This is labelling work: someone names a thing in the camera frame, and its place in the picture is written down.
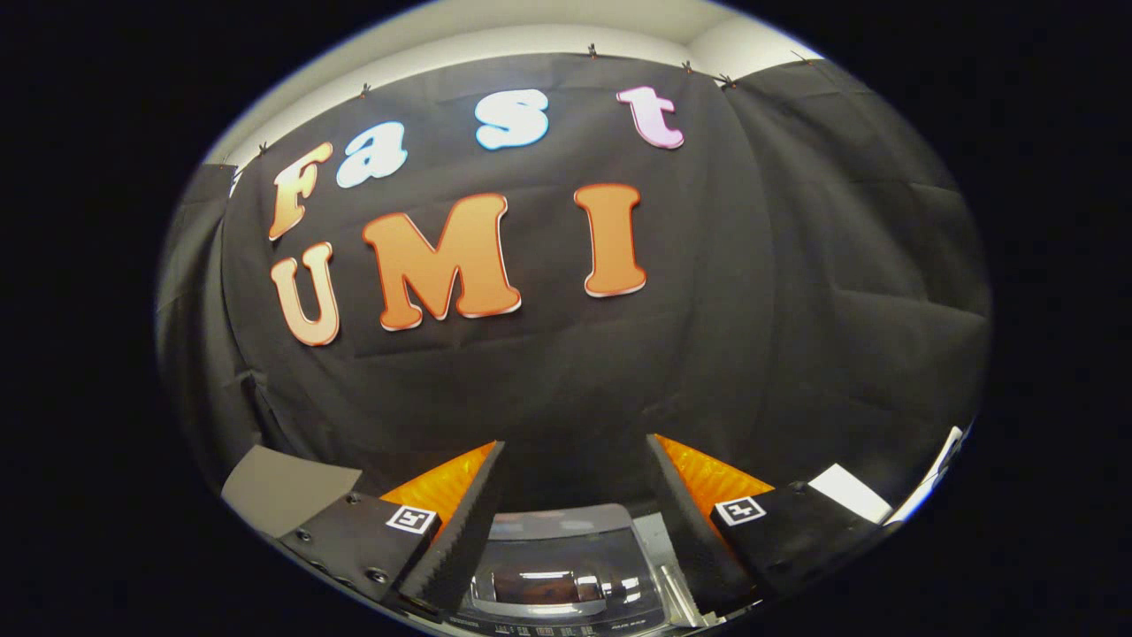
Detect grey washing machine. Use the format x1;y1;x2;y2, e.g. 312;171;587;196
451;503;713;637

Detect white board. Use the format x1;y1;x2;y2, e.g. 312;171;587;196
807;464;895;525

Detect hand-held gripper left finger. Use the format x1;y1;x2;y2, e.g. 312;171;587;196
277;441;508;618

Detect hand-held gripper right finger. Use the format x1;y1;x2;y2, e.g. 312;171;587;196
646;433;891;619

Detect white device with blue mark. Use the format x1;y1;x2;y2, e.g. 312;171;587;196
887;425;972;525

